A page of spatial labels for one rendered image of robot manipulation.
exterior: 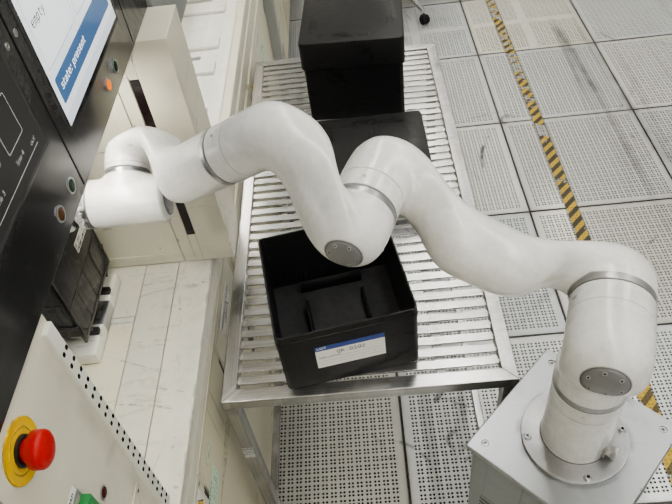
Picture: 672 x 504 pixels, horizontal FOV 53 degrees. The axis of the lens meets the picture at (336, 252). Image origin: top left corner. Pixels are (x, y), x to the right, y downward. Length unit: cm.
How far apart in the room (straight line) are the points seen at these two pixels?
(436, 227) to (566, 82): 266
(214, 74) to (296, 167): 124
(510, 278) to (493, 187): 197
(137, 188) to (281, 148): 35
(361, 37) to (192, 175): 98
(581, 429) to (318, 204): 60
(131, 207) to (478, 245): 58
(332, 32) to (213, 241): 74
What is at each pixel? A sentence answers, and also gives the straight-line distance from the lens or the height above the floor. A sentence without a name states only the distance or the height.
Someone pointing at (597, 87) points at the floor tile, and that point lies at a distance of 356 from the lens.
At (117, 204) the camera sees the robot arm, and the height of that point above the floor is 121.
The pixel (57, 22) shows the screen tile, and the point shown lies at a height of 157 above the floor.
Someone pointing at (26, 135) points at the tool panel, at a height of 153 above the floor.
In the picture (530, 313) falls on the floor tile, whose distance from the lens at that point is 247.
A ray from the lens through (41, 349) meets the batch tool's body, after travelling 79.
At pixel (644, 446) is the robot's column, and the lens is 138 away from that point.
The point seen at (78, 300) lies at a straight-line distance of 135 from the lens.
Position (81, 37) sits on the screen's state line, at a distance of 99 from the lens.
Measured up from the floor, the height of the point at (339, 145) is 86.
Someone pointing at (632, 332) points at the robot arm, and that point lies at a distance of 97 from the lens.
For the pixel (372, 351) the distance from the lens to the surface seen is 134.
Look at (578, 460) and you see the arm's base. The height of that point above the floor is 79.
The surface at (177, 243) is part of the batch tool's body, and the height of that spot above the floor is 93.
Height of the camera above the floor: 193
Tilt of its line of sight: 46 degrees down
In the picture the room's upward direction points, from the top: 9 degrees counter-clockwise
